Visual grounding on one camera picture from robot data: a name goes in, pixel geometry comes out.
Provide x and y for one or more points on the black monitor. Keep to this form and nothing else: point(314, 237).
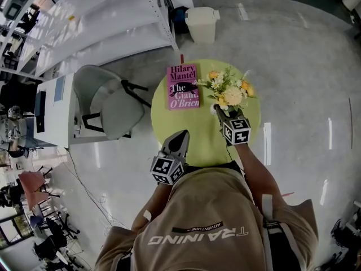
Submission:
point(40, 111)

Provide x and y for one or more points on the pink paperback book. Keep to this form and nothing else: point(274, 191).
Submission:
point(183, 87)

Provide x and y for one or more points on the white cabinet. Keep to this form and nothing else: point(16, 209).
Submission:
point(59, 114)

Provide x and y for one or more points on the black office chair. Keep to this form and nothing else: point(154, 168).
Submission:
point(56, 233)

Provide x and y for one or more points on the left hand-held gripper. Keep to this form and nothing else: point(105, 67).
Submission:
point(167, 168)

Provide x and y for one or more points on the white lidded trash bin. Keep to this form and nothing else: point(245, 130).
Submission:
point(202, 24)

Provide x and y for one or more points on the person's right forearm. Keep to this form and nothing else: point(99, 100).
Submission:
point(255, 174)

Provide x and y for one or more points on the white metal shelving rack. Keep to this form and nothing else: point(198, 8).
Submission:
point(93, 21)

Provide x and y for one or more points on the person's left forearm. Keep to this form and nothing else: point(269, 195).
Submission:
point(153, 205)

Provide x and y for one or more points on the blue sheet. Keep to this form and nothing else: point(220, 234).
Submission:
point(59, 89)

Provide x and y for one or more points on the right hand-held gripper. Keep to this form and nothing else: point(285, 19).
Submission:
point(237, 132)

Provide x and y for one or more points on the dark blue bag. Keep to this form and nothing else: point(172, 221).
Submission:
point(178, 20)

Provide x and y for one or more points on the yellow and white flowers bouquet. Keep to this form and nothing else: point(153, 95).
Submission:
point(229, 91)

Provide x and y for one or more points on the grey shell chair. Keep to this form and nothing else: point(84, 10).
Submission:
point(112, 106)

